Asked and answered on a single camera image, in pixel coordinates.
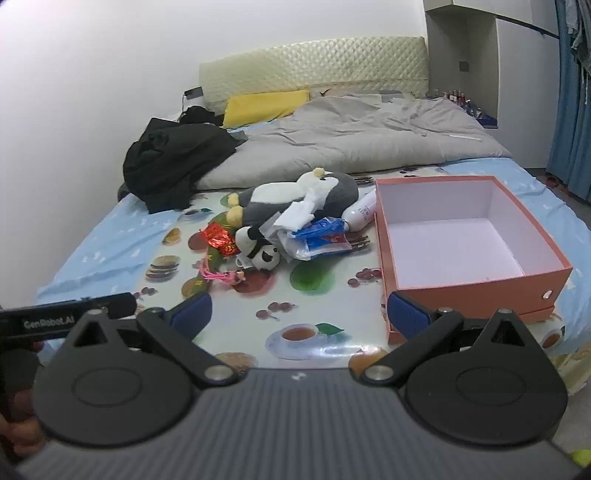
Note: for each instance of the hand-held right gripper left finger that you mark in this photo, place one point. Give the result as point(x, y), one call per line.
point(194, 314)

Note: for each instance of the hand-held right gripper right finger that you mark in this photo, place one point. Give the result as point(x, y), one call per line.
point(406, 316)

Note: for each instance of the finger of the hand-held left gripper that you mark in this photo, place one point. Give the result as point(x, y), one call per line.
point(117, 304)

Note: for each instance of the red foil packet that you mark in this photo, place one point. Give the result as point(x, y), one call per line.
point(220, 240)

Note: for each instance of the orange cardboard box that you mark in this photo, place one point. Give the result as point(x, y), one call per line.
point(485, 295)

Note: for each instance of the small panda plush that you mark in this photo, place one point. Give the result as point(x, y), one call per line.
point(265, 256)

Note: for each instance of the blue snack packet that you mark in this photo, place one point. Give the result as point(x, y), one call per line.
point(323, 228)

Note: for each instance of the clear plastic bag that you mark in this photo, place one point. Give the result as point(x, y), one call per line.
point(298, 251)

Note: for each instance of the light blue face mask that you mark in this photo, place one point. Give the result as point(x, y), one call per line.
point(295, 214)

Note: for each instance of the orange cardboard box lid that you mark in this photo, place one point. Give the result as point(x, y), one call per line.
point(395, 334)

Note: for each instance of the light blue bedsheet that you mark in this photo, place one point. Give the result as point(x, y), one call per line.
point(115, 240)

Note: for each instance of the white spray bottle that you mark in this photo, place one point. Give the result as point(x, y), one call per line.
point(362, 212)

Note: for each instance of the grey penguin plush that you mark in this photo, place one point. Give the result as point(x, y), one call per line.
point(332, 194)

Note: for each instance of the black jacket pile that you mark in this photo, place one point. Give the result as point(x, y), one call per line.
point(175, 161)

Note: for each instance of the grey duvet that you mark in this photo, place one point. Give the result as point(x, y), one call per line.
point(346, 138)

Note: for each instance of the white thin stick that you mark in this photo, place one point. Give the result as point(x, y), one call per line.
point(464, 136)

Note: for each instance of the small black garment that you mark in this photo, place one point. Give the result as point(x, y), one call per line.
point(198, 115)

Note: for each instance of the red slipper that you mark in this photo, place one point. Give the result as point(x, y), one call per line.
point(552, 182)

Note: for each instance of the yellow pillow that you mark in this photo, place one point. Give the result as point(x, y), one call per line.
point(263, 108)

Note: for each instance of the grey blue pillow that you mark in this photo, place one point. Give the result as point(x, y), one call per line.
point(392, 95)

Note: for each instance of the row of cosmetic bottles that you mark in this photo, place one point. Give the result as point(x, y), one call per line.
point(457, 97)

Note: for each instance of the yellow green ball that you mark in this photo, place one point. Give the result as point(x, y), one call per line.
point(582, 458)

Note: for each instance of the pink pillow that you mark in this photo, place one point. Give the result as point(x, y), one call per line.
point(341, 92)

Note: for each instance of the blue curtain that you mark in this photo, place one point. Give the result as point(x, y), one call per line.
point(568, 138)

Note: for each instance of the white wardrobe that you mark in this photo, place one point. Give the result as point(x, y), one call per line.
point(521, 92)

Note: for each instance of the cream quilted bed headboard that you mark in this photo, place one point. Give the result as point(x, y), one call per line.
point(314, 64)

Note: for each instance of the hanging denim jacket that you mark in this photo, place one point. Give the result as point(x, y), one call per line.
point(579, 32)

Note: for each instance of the black wall power adapter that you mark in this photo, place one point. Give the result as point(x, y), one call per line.
point(194, 92)

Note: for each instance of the grey wall switch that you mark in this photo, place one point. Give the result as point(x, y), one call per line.
point(464, 66)

